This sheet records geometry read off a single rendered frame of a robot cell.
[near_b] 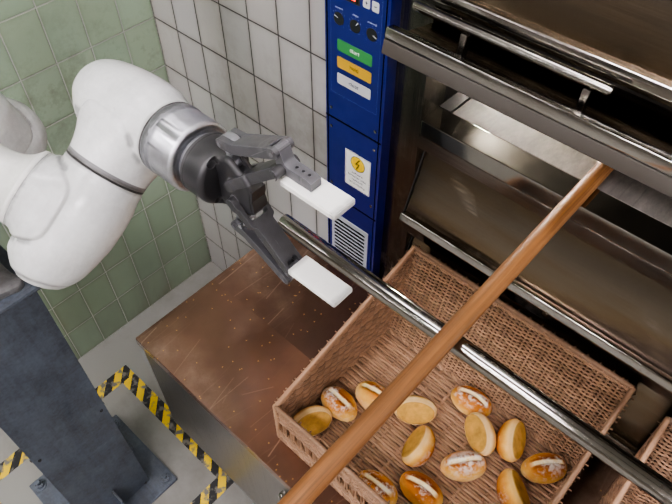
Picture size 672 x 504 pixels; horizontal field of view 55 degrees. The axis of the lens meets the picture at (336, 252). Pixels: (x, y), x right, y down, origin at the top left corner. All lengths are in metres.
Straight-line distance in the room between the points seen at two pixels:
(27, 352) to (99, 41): 0.83
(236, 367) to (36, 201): 0.93
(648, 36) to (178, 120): 0.62
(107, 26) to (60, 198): 1.10
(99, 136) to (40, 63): 1.01
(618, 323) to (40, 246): 0.98
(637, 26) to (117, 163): 0.69
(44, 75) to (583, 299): 1.36
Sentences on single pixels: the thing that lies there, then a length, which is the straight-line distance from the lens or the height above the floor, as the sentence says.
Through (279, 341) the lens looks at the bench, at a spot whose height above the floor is 0.58.
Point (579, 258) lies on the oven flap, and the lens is 1.28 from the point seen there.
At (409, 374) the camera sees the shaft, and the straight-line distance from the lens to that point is 0.89.
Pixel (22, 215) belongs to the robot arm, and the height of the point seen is 1.44.
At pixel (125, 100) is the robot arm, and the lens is 0.78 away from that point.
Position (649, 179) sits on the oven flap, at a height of 1.41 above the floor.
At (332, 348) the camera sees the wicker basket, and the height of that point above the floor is 0.76.
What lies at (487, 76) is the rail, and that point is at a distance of 0.97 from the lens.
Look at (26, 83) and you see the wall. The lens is 1.80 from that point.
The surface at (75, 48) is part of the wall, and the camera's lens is 1.83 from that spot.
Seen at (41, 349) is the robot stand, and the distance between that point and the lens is 1.47.
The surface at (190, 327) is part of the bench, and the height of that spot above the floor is 0.58.
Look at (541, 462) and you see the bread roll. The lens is 1.50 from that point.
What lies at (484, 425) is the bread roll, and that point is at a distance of 1.50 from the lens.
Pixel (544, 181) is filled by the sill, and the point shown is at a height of 1.18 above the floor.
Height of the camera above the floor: 1.98
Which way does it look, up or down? 50 degrees down
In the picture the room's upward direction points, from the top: straight up
